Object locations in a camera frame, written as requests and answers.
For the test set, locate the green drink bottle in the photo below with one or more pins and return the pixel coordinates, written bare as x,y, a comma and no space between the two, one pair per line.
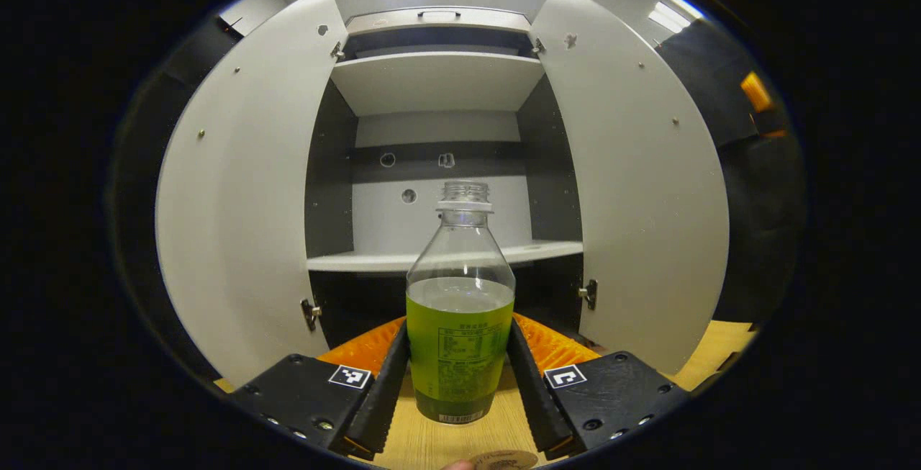
460,348

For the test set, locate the grey cabinet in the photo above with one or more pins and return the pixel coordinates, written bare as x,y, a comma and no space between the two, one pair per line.
424,222

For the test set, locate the round brown coaster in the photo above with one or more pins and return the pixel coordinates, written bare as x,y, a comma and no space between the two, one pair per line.
507,461

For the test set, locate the metal door hinge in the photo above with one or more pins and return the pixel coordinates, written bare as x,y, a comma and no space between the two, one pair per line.
538,46
311,314
590,294
337,50

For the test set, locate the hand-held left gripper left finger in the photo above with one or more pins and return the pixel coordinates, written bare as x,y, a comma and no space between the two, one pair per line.
378,405

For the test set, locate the grey cabinet door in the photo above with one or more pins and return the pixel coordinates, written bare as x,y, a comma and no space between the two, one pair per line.
633,189
245,204

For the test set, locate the white cabinet shelf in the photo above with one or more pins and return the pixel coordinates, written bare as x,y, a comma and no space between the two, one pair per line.
432,81
360,261

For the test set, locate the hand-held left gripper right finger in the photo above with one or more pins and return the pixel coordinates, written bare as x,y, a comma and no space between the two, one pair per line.
536,405

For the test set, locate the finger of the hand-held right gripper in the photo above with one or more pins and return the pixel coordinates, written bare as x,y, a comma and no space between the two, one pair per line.
757,92
771,126

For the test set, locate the black backdrop cloth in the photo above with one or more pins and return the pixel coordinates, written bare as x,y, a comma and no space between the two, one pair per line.
763,204

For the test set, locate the small ceiling light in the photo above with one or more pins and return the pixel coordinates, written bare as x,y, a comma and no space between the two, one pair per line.
673,15

